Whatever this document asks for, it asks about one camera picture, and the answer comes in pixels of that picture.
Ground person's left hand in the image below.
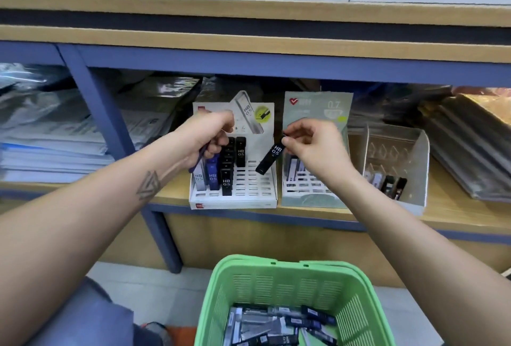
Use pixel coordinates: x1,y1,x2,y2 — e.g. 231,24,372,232
174,110,236,169

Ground person's right hand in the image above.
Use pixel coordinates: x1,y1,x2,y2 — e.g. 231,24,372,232
281,118,356,187

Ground pale green display box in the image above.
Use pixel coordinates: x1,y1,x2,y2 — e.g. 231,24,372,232
281,91,354,209

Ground white display box red label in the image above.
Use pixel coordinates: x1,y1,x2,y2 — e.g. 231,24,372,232
189,90,279,210

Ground clear plastic display box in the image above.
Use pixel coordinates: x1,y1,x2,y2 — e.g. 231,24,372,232
351,124,431,217

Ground green plastic basket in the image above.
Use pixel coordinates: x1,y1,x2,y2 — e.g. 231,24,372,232
194,254,396,346

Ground pile of lead cases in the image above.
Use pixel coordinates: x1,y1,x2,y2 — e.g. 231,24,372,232
224,303,340,346

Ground person's right forearm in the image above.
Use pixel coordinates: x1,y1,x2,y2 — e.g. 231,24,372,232
335,168,511,346

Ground person's left forearm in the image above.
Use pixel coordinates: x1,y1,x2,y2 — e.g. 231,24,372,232
0,138,196,346

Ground stack of wrapped paper packs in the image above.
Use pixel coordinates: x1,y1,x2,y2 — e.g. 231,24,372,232
0,66,201,185

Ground dark plastic-wrapped packs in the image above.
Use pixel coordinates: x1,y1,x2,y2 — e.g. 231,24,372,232
351,82,511,203

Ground colourful printed mat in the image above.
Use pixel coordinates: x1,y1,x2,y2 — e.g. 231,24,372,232
163,326,199,346

